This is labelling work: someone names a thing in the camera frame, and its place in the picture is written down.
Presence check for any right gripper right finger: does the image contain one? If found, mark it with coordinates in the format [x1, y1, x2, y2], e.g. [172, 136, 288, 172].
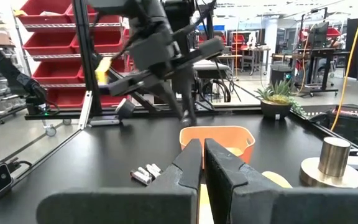
[204, 138, 358, 224]

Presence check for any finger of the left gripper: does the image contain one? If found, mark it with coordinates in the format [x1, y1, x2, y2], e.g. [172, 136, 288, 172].
[149, 79, 185, 121]
[171, 67, 198, 127]

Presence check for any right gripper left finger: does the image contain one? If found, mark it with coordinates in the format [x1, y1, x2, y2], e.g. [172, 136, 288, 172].
[37, 138, 203, 224]

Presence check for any orange plastic bin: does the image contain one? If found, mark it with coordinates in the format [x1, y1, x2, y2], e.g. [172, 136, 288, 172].
[179, 125, 257, 169]

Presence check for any grey black clamp device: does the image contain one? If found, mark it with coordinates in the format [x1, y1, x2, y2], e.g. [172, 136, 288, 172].
[88, 97, 137, 127]

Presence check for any red storage bin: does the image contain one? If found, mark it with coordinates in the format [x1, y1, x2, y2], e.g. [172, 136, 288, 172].
[71, 29, 124, 54]
[110, 57, 134, 74]
[18, 0, 74, 26]
[22, 31, 76, 57]
[32, 60, 85, 85]
[46, 88, 88, 109]
[99, 93, 131, 108]
[66, 2, 123, 25]

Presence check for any yellow tape label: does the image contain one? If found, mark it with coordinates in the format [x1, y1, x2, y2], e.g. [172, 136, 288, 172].
[94, 57, 113, 85]

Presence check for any black trash can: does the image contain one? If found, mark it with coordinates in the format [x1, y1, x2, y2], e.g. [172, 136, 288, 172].
[269, 63, 293, 88]

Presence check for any brass cylinder on round base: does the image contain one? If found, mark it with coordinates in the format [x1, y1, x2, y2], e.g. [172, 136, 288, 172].
[299, 136, 358, 189]

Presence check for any succulent plant in black pot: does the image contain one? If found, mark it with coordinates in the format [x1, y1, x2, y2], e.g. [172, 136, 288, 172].
[254, 79, 305, 121]

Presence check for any black monitor desk stand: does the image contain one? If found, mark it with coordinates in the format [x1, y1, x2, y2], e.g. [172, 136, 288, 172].
[296, 7, 343, 98]

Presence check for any grey caster wheel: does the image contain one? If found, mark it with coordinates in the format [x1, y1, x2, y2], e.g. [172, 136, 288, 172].
[42, 119, 58, 138]

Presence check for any black equipment case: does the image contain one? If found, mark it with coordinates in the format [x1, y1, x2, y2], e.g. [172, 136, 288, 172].
[327, 103, 358, 151]

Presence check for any black sleeved jointed arm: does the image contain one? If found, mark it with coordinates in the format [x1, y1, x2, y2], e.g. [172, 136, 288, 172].
[0, 27, 59, 116]

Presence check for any black table end rail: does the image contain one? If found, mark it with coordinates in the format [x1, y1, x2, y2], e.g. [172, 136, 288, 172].
[24, 104, 262, 121]

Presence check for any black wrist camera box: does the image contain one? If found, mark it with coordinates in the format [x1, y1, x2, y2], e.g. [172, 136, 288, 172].
[128, 30, 183, 74]

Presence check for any silver diagonal bracket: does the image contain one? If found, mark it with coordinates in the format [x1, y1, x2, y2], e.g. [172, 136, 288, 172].
[77, 90, 93, 131]

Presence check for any black frame post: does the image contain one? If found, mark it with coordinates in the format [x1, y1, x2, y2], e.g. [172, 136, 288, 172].
[72, 0, 103, 116]

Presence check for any black table side rail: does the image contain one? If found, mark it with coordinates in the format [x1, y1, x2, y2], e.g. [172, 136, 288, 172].
[290, 108, 358, 149]

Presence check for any wire shelf rack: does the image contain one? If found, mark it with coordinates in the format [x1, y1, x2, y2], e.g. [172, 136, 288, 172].
[11, 0, 134, 110]

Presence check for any yellow cable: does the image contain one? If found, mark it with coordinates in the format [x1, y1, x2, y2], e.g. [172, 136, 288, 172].
[330, 0, 358, 132]

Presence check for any black camera cable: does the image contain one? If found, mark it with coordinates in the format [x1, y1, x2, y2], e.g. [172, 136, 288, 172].
[7, 157, 33, 171]

